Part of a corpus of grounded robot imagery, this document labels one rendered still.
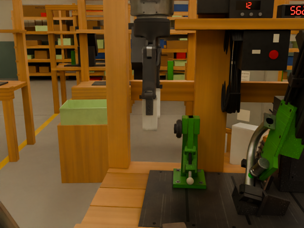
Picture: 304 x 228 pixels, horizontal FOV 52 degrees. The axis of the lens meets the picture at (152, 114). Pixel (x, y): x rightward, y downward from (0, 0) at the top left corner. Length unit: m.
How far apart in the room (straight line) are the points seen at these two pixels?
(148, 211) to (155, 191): 0.15
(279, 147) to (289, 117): 0.10
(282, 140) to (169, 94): 0.59
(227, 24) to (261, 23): 0.12
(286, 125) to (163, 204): 0.49
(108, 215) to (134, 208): 0.09
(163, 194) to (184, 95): 0.48
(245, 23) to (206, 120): 0.43
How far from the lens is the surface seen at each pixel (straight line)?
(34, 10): 11.54
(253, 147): 1.19
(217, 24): 1.21
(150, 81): 0.59
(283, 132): 1.04
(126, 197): 1.24
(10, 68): 11.93
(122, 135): 1.41
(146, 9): 0.63
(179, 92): 1.43
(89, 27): 8.05
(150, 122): 0.64
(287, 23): 1.26
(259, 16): 1.27
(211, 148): 1.42
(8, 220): 0.40
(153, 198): 1.18
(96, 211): 1.16
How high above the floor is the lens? 1.48
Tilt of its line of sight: 14 degrees down
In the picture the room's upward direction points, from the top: straight up
